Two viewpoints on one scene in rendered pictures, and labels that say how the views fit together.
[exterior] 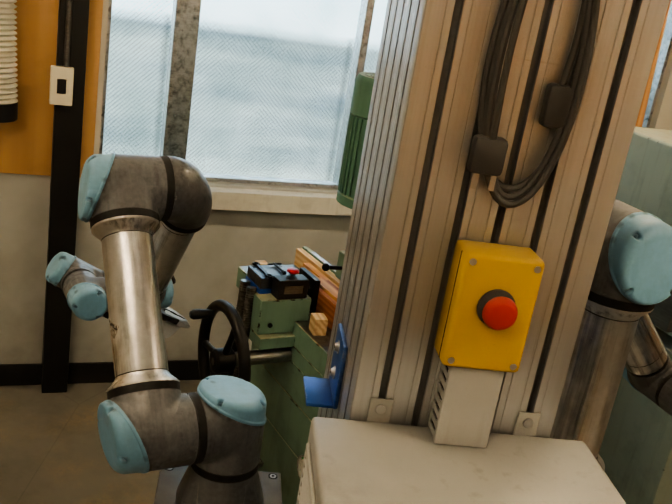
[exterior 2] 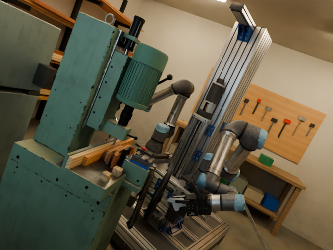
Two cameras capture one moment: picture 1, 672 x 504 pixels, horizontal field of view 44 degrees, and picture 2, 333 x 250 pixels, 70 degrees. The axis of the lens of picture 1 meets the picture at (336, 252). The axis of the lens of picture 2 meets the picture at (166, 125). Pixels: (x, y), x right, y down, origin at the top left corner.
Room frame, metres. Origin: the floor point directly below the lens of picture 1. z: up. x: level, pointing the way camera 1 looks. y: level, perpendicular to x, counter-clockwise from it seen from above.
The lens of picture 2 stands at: (2.76, 0.92, 1.39)
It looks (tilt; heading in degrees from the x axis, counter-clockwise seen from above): 10 degrees down; 220
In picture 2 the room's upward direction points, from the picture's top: 25 degrees clockwise
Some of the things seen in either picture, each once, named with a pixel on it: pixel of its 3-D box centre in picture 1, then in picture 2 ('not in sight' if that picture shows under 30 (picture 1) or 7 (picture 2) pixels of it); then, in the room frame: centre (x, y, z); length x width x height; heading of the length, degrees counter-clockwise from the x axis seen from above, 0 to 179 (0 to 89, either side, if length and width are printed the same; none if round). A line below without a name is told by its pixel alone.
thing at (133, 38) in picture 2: not in sight; (133, 33); (2.01, -0.19, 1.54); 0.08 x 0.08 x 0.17; 31
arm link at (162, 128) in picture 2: not in sight; (161, 132); (1.27, -0.36, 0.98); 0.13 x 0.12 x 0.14; 22
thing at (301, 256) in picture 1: (347, 296); (103, 149); (2.00, -0.05, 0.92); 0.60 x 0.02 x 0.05; 31
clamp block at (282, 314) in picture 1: (273, 304); (137, 169); (1.89, 0.13, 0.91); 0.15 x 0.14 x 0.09; 31
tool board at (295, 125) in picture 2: not in sight; (252, 112); (-1.28, -0.84, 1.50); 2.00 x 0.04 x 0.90; 113
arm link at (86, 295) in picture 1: (93, 295); (227, 193); (1.59, 0.49, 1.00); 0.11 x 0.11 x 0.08; 31
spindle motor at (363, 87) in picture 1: (382, 144); (142, 77); (1.94, -0.07, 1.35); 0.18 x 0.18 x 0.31
